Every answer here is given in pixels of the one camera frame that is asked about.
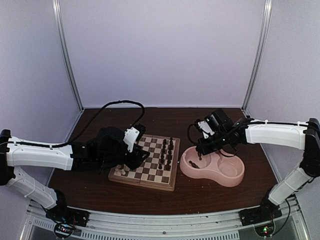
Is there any dark chess pieces pile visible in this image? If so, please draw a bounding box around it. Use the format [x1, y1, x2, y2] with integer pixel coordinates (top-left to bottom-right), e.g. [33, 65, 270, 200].
[189, 160, 200, 169]

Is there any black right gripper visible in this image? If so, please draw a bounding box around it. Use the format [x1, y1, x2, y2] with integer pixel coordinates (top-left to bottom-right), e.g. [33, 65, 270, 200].
[196, 130, 229, 156]

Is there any pink plastic double bowl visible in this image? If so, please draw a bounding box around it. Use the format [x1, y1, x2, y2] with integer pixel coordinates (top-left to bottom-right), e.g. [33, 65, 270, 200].
[179, 146, 245, 188]

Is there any wooden chess board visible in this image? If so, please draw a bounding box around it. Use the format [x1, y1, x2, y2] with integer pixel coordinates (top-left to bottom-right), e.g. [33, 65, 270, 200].
[108, 135, 180, 192]

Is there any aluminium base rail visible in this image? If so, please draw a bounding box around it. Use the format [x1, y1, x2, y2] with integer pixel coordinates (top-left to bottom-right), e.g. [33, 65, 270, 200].
[20, 197, 306, 240]

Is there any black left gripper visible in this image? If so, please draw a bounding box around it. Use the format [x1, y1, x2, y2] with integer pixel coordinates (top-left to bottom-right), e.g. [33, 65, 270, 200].
[98, 143, 150, 171]

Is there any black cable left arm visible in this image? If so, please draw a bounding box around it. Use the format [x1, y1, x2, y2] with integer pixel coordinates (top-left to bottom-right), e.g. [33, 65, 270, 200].
[52, 100, 146, 148]

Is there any dark tall chess piece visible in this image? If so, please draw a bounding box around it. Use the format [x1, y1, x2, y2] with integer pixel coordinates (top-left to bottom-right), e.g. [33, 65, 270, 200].
[166, 159, 172, 166]

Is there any aluminium frame post left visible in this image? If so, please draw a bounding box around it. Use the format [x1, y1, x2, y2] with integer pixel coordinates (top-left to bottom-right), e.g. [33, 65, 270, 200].
[52, 0, 84, 112]

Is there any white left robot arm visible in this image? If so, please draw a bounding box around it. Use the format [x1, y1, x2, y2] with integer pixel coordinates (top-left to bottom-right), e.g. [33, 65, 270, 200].
[0, 124, 150, 222]

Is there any white chess pieces row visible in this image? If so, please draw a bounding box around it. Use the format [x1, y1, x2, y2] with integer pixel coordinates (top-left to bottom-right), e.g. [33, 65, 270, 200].
[114, 165, 126, 176]

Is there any aluminium frame post right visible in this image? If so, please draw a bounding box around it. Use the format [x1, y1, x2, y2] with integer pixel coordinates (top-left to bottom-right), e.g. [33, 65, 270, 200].
[241, 0, 273, 115]

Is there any aluminium frame post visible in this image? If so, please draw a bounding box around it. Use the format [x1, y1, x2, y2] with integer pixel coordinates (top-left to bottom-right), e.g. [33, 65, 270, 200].
[52, 0, 84, 112]
[241, 0, 273, 115]

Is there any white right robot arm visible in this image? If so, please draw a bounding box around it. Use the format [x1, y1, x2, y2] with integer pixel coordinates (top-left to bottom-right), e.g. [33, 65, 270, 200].
[193, 109, 320, 221]

